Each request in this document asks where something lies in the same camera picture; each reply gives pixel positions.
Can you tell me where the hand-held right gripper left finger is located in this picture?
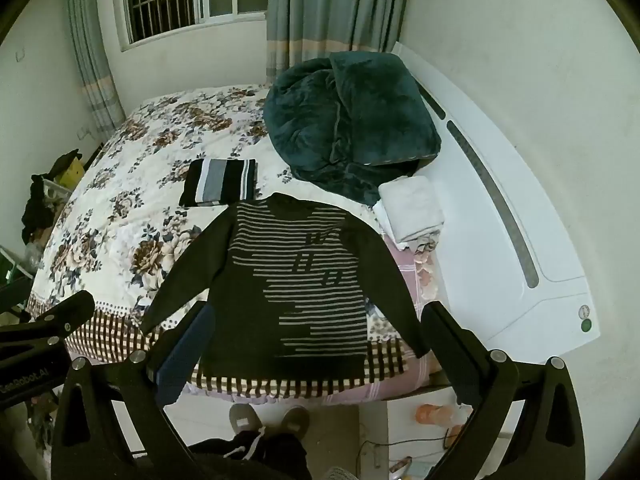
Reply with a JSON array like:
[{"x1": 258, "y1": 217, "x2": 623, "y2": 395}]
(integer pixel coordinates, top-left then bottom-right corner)
[{"x1": 50, "y1": 301, "x2": 217, "y2": 480}]

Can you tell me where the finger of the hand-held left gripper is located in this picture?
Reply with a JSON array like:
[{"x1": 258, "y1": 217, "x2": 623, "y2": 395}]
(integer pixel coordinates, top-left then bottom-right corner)
[{"x1": 0, "y1": 290, "x2": 96, "y2": 361}]

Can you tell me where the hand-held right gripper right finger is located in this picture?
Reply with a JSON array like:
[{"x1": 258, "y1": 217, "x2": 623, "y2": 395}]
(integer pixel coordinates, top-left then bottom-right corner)
[{"x1": 421, "y1": 301, "x2": 586, "y2": 480}]

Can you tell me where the dark striped sweater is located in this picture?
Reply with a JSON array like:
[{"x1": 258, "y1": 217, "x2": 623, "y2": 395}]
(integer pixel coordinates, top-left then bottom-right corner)
[{"x1": 139, "y1": 194, "x2": 432, "y2": 382}]

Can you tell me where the person's left shoe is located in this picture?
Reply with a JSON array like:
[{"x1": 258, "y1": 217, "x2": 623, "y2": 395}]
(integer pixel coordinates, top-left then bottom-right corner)
[{"x1": 229, "y1": 403, "x2": 263, "y2": 433}]

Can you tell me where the person's shoe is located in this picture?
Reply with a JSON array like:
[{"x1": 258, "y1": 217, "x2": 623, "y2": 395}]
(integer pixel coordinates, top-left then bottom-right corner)
[
  {"x1": 280, "y1": 406, "x2": 311, "y2": 436},
  {"x1": 229, "y1": 403, "x2": 263, "y2": 433}
]

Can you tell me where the black cloth pile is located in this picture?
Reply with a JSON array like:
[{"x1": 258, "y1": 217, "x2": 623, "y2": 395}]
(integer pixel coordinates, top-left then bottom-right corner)
[{"x1": 21, "y1": 149, "x2": 81, "y2": 241}]

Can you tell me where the white headboard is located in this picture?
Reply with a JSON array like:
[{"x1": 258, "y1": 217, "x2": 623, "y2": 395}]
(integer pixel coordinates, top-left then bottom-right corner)
[{"x1": 390, "y1": 41, "x2": 603, "y2": 356}]

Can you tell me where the person's right shoe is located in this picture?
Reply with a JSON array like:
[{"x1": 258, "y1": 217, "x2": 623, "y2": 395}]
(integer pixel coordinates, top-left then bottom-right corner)
[{"x1": 280, "y1": 406, "x2": 311, "y2": 436}]

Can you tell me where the yellow box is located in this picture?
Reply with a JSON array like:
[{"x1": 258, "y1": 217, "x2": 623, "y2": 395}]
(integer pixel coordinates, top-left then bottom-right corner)
[{"x1": 55, "y1": 157, "x2": 86, "y2": 188}]

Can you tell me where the floral bedspread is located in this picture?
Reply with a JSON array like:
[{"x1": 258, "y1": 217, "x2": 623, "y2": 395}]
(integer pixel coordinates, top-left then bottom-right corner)
[{"x1": 27, "y1": 84, "x2": 441, "y2": 393}]

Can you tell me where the folded white towel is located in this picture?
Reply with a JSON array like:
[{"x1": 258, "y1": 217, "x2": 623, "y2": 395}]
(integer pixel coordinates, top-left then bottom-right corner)
[{"x1": 372, "y1": 175, "x2": 446, "y2": 250}]

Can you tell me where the folded black grey striped sweater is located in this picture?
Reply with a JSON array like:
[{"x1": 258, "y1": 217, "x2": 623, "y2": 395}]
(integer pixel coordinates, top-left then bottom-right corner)
[{"x1": 178, "y1": 158, "x2": 258, "y2": 208}]

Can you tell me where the dark green plush blanket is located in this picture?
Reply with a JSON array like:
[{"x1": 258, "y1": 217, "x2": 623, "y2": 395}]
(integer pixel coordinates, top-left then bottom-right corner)
[{"x1": 263, "y1": 51, "x2": 442, "y2": 207}]

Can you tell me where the narrow grey-green curtain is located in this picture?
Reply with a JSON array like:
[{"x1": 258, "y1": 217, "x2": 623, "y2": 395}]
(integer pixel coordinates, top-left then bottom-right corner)
[{"x1": 62, "y1": 0, "x2": 126, "y2": 141}]

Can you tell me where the wide grey-green curtain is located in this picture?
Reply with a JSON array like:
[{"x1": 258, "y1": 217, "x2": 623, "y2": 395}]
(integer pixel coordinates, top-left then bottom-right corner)
[{"x1": 265, "y1": 0, "x2": 413, "y2": 86}]

